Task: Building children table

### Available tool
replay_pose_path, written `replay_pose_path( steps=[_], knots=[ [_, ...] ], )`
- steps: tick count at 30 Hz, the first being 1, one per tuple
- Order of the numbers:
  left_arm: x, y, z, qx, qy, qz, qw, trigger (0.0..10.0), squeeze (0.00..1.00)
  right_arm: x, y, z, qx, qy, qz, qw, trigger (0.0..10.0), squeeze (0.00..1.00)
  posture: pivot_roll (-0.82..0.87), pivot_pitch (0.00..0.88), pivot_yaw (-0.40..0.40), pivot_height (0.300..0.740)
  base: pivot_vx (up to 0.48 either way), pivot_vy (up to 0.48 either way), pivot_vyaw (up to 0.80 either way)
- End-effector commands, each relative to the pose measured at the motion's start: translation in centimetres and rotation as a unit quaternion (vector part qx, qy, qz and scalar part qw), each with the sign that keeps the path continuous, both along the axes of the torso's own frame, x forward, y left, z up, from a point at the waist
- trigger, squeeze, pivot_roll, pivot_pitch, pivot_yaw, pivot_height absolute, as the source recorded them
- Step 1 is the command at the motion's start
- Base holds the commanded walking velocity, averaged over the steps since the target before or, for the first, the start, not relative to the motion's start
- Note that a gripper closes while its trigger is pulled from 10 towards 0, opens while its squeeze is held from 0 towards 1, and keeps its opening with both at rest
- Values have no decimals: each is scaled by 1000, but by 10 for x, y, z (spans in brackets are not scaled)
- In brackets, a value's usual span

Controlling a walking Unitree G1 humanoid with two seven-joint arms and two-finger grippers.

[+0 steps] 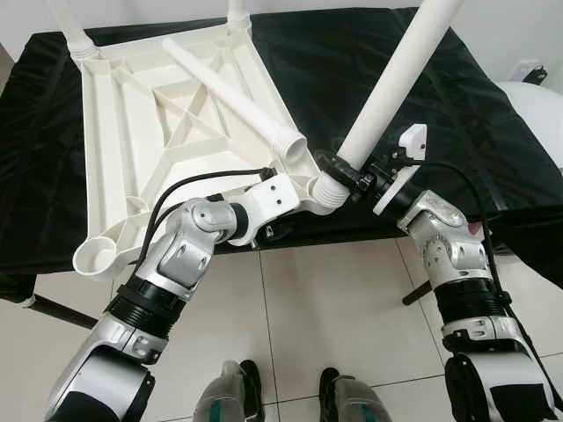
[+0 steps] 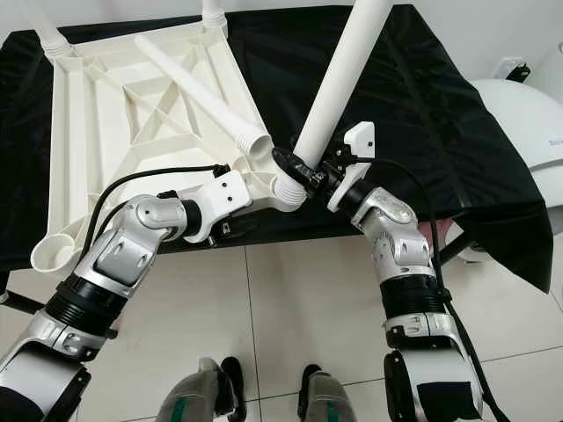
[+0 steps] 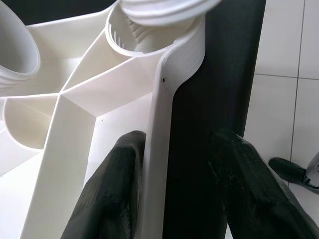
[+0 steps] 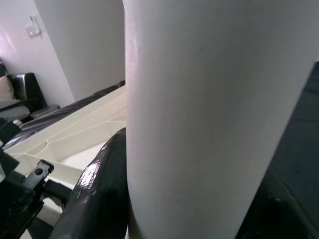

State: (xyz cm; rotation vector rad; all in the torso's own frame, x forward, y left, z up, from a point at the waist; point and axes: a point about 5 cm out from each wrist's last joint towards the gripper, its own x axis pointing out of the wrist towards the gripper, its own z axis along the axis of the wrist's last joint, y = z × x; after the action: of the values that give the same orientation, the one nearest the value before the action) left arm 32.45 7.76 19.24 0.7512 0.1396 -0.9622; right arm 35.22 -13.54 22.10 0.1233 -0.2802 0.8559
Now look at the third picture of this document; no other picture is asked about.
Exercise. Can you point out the black tablecloth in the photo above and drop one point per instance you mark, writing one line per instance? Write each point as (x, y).
(211, 87)

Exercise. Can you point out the white plastic table leg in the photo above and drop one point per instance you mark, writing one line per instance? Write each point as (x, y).
(162, 12)
(15, 49)

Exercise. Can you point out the white plastic table top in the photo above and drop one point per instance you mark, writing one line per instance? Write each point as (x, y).
(112, 94)

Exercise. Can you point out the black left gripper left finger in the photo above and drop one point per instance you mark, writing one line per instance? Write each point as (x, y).
(109, 194)

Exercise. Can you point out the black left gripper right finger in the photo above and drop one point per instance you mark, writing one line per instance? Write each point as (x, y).
(254, 199)

